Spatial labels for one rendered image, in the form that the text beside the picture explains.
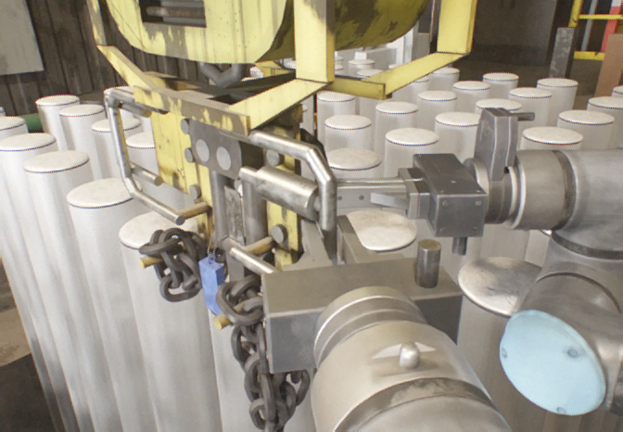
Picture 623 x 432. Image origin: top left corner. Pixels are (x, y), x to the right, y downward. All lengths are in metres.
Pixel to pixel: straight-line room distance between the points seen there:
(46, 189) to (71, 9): 4.19
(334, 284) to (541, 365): 0.25
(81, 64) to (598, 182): 5.32
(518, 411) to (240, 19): 0.71
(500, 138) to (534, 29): 6.99
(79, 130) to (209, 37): 1.63
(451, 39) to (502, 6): 7.12
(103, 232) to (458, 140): 1.17
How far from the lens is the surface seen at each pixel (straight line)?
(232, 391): 0.82
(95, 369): 1.80
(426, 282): 0.33
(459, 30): 0.55
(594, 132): 1.89
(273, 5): 0.43
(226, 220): 0.64
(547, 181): 0.55
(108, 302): 1.31
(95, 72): 5.66
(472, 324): 0.81
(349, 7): 0.47
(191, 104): 0.54
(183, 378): 1.13
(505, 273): 0.84
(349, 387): 0.25
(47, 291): 1.94
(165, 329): 1.05
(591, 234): 0.60
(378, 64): 4.29
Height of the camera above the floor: 1.78
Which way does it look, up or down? 24 degrees down
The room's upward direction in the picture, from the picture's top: 1 degrees counter-clockwise
